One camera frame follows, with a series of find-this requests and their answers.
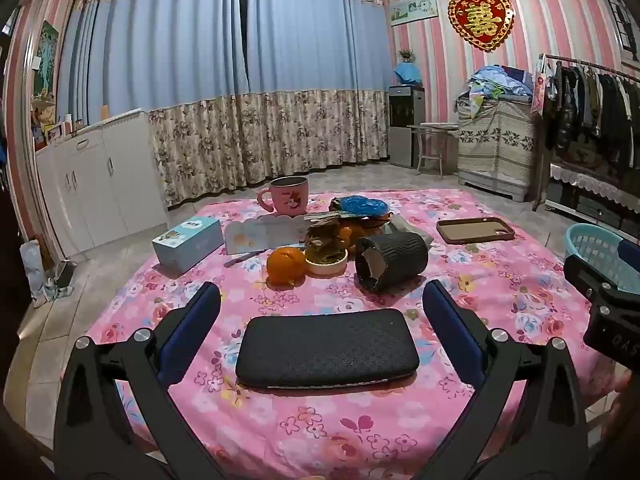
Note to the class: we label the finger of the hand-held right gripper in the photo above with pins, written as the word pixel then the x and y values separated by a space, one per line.
pixel 580 270
pixel 631 255

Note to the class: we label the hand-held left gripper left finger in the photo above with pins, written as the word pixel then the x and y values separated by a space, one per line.
pixel 192 330

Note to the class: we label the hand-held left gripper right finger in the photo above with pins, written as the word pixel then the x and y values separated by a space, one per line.
pixel 452 330

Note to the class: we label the light blue plastic basket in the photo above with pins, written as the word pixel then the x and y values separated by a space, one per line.
pixel 595 247

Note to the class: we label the small grey knife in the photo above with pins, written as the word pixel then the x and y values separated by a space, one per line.
pixel 240 260

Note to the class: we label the orange tangerine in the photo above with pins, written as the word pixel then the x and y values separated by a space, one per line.
pixel 285 267

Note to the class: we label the light blue card packaging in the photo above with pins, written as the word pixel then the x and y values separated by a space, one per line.
pixel 260 235

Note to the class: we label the orange snack bag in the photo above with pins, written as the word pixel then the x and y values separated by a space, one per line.
pixel 350 237

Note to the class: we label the small white bowl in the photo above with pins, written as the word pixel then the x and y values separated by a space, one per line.
pixel 325 267

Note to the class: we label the blue plastic bag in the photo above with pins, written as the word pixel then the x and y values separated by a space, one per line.
pixel 365 205

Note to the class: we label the person's right hand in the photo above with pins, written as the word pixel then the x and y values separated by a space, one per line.
pixel 629 385

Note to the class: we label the light blue bear box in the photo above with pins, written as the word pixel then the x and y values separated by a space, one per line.
pixel 185 245

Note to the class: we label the brown phone case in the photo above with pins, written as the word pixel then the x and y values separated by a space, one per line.
pixel 475 232

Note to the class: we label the black textured pouch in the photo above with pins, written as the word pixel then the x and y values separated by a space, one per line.
pixel 325 347

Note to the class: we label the dark small box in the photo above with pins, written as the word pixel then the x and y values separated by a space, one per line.
pixel 64 274

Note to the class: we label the pink floral tablecloth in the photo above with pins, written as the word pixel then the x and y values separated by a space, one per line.
pixel 300 435

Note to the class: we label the cloth covered cabinet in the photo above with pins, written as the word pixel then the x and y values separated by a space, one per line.
pixel 495 145

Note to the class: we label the hanging dark clothes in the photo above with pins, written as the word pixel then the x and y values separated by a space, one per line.
pixel 600 105

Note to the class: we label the pink cartoon mug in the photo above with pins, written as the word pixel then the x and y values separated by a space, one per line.
pixel 287 197

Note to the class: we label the white bag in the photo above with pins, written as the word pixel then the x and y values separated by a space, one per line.
pixel 32 270

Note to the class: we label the white cabinet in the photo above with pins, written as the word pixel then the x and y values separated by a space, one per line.
pixel 100 180

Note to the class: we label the pink hanging bag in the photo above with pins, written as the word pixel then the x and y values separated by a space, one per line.
pixel 539 85

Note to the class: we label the metal clothes rack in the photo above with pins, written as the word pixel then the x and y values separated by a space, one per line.
pixel 590 64

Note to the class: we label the small metal side table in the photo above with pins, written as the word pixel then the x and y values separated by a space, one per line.
pixel 440 127

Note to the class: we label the pile of clothes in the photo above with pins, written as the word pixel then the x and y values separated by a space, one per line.
pixel 500 82

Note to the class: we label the grey water dispenser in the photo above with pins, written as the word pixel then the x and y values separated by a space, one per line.
pixel 405 130

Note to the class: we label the orange bottle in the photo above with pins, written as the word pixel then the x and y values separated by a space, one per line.
pixel 105 112

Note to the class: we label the dark window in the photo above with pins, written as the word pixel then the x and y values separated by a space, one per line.
pixel 622 20

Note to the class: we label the blue floral curtain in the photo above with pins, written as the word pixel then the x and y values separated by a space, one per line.
pixel 315 70
pixel 165 85

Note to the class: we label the blue cloth cover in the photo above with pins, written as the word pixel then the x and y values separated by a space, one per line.
pixel 407 75

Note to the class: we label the small potted plant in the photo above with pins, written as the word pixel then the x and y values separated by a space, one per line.
pixel 406 55

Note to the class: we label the small picture frame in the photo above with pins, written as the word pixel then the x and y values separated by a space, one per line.
pixel 54 132

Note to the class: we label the red heart wall decoration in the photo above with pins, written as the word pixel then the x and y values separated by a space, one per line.
pixel 480 17

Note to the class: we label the tall wall picture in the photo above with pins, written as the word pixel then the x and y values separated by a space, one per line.
pixel 48 60

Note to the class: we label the wall clock poster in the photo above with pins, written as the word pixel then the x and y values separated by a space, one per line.
pixel 415 8

